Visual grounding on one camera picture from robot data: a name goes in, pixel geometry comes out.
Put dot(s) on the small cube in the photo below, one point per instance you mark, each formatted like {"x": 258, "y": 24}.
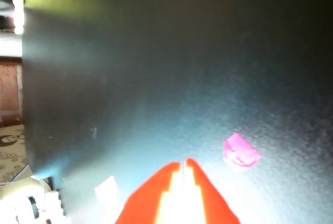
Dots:
{"x": 240, "y": 152}

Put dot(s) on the white plastic clamp device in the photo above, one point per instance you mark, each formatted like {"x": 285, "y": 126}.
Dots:
{"x": 33, "y": 200}

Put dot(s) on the white paper slip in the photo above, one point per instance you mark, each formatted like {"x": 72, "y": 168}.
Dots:
{"x": 107, "y": 191}

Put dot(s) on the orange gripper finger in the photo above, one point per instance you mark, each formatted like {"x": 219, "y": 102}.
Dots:
{"x": 145, "y": 200}
{"x": 213, "y": 200}

